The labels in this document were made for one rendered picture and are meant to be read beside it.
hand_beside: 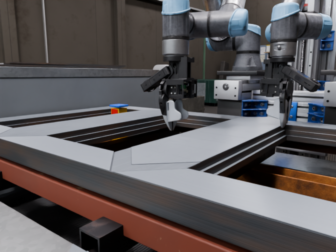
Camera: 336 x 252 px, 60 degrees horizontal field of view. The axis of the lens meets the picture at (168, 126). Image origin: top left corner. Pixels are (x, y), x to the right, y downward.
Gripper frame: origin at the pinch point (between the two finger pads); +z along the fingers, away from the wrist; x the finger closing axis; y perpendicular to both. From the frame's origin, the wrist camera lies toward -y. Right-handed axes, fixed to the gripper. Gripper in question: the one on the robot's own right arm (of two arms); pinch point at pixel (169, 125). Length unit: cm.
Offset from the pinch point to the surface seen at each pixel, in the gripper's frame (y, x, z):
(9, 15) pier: -653, 262, -145
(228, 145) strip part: 23.6, -9.1, 0.7
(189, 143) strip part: 15.6, -12.9, 0.7
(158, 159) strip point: 17.8, -26.9, 0.6
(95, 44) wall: -645, 494, -98
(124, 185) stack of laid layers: 19.0, -37.1, 2.3
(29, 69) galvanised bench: -65, -8, -17
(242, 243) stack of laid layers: 39, -37, 5
